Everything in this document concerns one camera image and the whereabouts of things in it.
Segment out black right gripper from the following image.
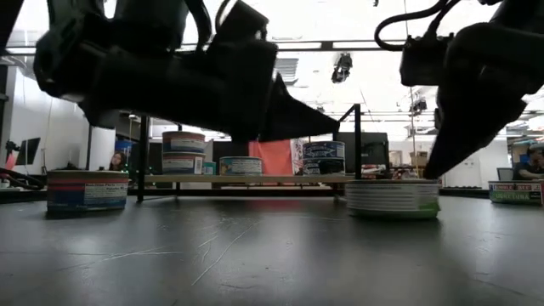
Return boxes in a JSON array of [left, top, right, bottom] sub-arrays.
[[422, 19, 544, 180]]

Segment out light blue tuna can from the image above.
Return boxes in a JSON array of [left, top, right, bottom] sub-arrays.
[[218, 156, 264, 177]]

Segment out silver-lidded seafood can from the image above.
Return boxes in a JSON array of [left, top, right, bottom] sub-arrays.
[[487, 180, 544, 206], [345, 178, 441, 220]]

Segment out patterned hanging cloth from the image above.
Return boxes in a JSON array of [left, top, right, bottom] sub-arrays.
[[292, 138, 305, 175]]

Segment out orange hanging cloth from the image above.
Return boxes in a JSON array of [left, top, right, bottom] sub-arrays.
[[248, 139, 294, 176]]

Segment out person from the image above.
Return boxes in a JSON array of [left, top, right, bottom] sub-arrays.
[[109, 151, 128, 172], [512, 146, 544, 182]]

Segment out large black monitor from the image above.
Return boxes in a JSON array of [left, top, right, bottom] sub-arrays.
[[335, 131, 390, 171]]

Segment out long ceiling light fixture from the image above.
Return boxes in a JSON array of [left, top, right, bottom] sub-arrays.
[[0, 39, 409, 54]]

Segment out black table mat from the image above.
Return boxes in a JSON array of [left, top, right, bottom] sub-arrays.
[[0, 195, 544, 306]]

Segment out small black monitor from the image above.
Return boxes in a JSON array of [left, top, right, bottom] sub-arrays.
[[16, 137, 42, 167]]

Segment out wooden shelf with black frame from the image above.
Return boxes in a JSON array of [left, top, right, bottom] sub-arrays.
[[136, 103, 363, 204]]

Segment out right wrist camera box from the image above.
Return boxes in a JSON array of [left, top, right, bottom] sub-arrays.
[[399, 34, 454, 88]]

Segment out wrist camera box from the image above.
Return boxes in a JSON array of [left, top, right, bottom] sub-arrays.
[[399, 34, 454, 88], [214, 0, 271, 43]]

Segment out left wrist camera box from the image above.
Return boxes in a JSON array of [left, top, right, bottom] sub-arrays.
[[214, 0, 271, 43]]

